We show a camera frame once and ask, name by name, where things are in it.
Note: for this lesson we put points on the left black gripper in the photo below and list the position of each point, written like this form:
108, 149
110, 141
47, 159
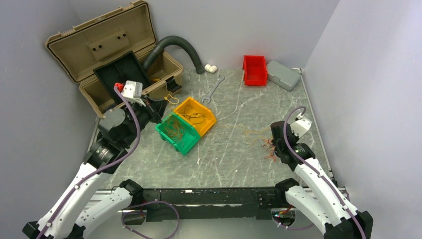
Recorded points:
155, 108

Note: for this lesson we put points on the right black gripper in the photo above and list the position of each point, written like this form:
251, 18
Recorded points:
296, 137

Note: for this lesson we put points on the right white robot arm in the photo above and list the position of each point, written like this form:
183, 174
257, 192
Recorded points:
328, 209

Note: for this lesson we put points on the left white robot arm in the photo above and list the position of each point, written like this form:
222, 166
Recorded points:
118, 129

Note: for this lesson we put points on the green plastic bin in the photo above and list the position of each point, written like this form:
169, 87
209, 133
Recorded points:
180, 134

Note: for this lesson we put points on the yellow plastic bin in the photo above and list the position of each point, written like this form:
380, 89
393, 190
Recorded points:
196, 114

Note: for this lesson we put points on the black toolbox tray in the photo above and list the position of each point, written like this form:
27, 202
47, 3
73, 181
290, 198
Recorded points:
124, 68

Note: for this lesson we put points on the white pipe fitting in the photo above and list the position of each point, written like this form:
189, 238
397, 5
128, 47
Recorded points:
210, 68

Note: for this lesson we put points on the silver open-end wrench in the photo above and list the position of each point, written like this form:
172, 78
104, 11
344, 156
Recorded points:
207, 97

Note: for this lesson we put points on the grey plastic case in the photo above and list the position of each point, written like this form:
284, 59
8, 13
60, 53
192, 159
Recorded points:
281, 75

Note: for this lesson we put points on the red plastic bin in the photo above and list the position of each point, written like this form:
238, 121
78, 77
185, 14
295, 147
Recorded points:
255, 72

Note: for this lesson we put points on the tan plastic toolbox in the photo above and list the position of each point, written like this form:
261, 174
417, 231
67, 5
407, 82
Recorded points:
112, 47

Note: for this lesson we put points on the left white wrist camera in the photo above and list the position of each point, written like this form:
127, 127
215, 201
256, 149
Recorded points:
131, 91

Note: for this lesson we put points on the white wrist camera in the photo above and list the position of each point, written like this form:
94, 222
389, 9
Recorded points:
131, 91
301, 125

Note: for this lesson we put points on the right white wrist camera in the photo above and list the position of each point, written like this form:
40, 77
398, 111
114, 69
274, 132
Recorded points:
301, 125

